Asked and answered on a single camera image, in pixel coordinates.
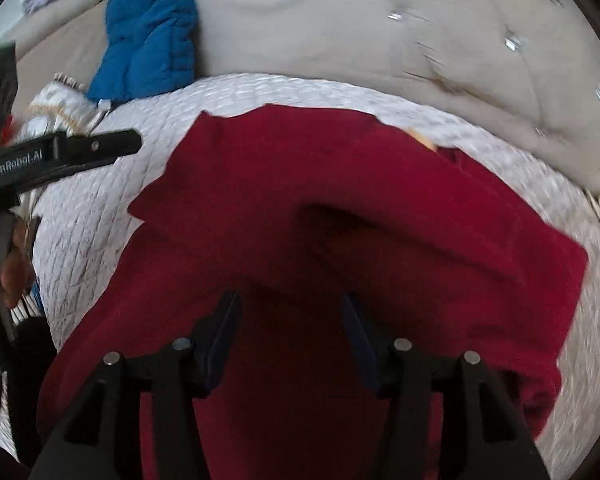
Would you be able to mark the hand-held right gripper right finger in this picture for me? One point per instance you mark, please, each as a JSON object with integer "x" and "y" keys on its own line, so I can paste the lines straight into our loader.
{"x": 361, "y": 341}

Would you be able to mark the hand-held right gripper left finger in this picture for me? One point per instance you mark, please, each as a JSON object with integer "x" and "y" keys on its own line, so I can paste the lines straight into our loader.
{"x": 224, "y": 332}

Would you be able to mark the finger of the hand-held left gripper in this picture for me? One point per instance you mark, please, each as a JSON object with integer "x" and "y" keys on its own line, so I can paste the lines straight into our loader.
{"x": 100, "y": 145}

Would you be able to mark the red garment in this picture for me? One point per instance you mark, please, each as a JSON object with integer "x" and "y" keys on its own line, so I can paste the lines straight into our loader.
{"x": 330, "y": 185}

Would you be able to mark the person's left hand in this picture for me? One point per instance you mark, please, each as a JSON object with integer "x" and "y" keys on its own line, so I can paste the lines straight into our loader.
{"x": 14, "y": 275}

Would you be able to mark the white gold ornate pillow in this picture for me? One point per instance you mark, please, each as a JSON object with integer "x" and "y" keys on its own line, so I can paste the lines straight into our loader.
{"x": 65, "y": 105}

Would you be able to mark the white quilted bedspread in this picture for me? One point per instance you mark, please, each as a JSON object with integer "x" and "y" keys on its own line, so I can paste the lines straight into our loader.
{"x": 105, "y": 210}

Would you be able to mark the blue quilted cushion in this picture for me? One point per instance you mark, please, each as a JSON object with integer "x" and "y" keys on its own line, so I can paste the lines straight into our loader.
{"x": 145, "y": 35}

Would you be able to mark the beige tufted headboard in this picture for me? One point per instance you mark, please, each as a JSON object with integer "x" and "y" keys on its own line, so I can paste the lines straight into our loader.
{"x": 330, "y": 25}

